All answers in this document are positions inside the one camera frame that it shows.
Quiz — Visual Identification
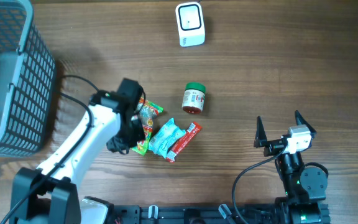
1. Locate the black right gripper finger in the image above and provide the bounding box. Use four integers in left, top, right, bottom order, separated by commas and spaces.
255, 116, 267, 142
295, 110, 316, 134

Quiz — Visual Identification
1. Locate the colourful candy bag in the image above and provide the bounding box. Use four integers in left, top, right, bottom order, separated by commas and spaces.
131, 97, 163, 156

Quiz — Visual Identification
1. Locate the teal snack pouch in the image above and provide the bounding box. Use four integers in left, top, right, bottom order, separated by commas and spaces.
149, 118, 186, 159

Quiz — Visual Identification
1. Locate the red snack packet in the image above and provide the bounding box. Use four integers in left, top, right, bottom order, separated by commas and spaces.
166, 121, 203, 163

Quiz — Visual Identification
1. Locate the green lid sauce jar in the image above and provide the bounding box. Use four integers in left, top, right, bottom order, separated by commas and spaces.
182, 82, 206, 114

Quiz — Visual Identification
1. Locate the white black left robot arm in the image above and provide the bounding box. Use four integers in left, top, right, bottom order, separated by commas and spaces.
2, 90, 145, 223

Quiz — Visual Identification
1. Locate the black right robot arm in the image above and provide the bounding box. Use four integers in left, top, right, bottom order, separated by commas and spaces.
254, 111, 331, 224

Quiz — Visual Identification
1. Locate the white barcode scanner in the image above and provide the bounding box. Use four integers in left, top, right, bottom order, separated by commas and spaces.
175, 1, 206, 47

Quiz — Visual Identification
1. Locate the dark grey plastic basket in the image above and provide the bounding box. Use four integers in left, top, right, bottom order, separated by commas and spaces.
0, 1, 56, 157

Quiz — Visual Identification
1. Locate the black right camera cable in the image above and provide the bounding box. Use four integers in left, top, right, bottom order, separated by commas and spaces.
231, 145, 288, 224

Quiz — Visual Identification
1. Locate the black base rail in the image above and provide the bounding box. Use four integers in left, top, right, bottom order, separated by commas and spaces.
53, 203, 331, 224

